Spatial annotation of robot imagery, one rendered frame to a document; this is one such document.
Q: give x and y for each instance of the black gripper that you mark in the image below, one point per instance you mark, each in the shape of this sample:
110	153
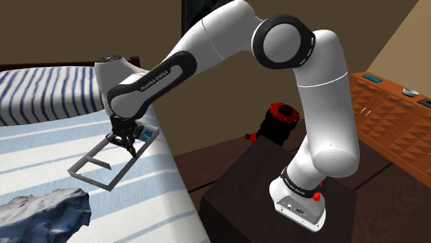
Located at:
125	126

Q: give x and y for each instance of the grey white crumpled cloth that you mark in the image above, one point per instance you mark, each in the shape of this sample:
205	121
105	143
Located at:
40	215

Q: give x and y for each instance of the blue white striped pillow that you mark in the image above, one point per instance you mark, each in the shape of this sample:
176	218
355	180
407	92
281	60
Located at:
40	94

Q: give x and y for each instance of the orange wooden chest of drawers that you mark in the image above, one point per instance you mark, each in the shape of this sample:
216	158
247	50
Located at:
397	134

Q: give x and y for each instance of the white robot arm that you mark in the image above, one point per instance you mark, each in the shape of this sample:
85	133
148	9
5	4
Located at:
323	101

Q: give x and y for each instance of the small blue patterned thing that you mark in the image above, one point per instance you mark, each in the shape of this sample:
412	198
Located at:
146	133

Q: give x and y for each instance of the grey rectangular frame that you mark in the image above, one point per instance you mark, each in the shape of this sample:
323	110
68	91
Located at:
116	177

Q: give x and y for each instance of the bed with striped blue cover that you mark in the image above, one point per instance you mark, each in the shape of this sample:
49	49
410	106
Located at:
151	208

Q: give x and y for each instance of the dark brown robot stand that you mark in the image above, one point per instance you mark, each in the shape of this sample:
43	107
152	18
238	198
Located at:
242	202

